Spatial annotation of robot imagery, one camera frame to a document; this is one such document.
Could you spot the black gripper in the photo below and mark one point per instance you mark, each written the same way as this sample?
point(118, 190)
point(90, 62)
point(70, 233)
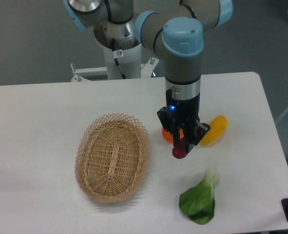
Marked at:
point(181, 119)

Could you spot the purple sweet potato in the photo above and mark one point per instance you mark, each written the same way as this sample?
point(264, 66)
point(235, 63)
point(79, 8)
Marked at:
point(181, 149)

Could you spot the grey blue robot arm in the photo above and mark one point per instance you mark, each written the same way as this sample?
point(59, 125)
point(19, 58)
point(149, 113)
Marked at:
point(175, 37)

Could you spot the woven wicker basket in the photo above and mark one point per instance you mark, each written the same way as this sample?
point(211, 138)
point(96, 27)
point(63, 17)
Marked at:
point(112, 158)

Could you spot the orange fruit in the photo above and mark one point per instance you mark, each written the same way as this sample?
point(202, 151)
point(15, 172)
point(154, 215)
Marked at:
point(168, 137)

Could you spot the yellow mango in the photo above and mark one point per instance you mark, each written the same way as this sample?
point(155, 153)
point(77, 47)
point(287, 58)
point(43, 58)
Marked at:
point(218, 127)

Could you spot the green bok choy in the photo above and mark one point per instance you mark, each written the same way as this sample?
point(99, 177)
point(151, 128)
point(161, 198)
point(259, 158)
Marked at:
point(198, 202)

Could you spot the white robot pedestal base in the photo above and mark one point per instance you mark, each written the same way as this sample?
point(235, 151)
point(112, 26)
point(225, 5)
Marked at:
point(122, 54)

